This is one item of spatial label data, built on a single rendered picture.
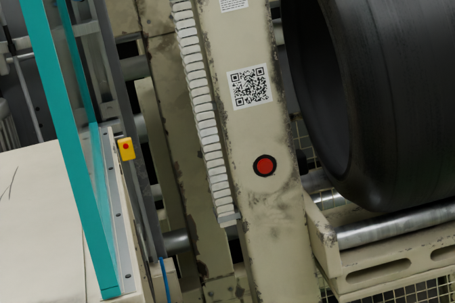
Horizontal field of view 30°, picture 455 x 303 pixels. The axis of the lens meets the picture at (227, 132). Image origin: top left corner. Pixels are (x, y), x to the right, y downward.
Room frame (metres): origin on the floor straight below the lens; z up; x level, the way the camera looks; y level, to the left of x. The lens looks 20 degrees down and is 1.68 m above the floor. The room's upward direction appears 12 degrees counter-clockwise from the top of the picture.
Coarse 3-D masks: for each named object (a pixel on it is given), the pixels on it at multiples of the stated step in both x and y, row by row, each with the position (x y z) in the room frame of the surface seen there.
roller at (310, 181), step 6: (306, 174) 1.72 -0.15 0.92; (312, 174) 1.72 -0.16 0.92; (318, 174) 1.71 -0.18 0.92; (324, 174) 1.71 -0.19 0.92; (306, 180) 1.71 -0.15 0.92; (312, 180) 1.71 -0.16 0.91; (318, 180) 1.71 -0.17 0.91; (324, 180) 1.71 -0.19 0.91; (306, 186) 1.70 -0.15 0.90; (312, 186) 1.70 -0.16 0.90; (318, 186) 1.70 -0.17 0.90; (324, 186) 1.71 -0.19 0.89; (330, 186) 1.71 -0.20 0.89; (312, 192) 1.71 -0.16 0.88
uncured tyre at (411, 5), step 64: (320, 0) 1.45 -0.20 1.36; (384, 0) 1.35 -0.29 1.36; (448, 0) 1.35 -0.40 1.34; (320, 64) 1.87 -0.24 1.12; (384, 64) 1.31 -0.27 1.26; (448, 64) 1.31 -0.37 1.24; (320, 128) 1.77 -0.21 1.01; (384, 128) 1.31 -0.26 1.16; (448, 128) 1.31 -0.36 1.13; (384, 192) 1.37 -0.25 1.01; (448, 192) 1.41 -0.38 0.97
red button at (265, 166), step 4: (260, 160) 1.48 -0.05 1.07; (264, 160) 1.48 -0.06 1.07; (268, 160) 1.48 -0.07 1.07; (260, 164) 1.48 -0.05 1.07; (264, 164) 1.48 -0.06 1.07; (268, 164) 1.48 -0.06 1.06; (272, 164) 1.48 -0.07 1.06; (260, 168) 1.48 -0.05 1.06; (264, 168) 1.48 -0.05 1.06; (268, 168) 1.48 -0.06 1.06; (264, 172) 1.48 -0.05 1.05; (268, 172) 1.48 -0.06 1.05
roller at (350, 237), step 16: (416, 208) 1.46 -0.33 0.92; (432, 208) 1.45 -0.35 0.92; (448, 208) 1.45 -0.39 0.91; (352, 224) 1.45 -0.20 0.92; (368, 224) 1.44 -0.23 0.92; (384, 224) 1.44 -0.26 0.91; (400, 224) 1.44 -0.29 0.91; (416, 224) 1.44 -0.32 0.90; (432, 224) 1.45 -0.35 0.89; (352, 240) 1.42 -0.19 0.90; (368, 240) 1.43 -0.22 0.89
